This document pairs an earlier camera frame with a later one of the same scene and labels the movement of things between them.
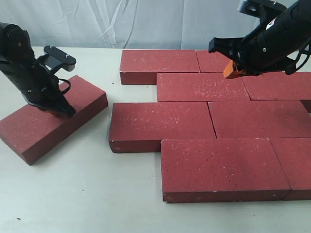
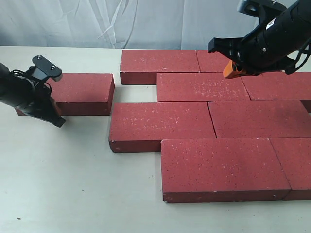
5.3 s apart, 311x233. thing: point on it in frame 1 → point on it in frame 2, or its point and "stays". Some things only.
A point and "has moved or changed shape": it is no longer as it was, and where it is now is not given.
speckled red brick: x=199 y=87 stays
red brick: x=139 y=127 stays
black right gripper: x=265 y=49 stays
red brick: x=34 y=131 has moved or changed shape
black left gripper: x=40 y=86 → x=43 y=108
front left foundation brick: x=216 y=170 stays
